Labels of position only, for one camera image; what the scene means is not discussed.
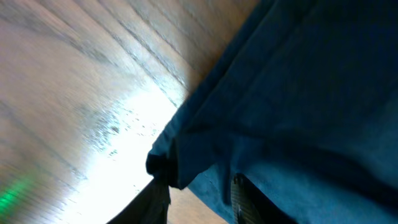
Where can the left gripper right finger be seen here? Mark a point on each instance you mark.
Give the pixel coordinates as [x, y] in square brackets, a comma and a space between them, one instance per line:
[251, 206]

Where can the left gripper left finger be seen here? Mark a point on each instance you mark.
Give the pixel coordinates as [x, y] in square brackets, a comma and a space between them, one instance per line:
[150, 206]

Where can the navy shorts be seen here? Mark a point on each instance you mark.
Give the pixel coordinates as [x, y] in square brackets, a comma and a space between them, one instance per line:
[303, 102]

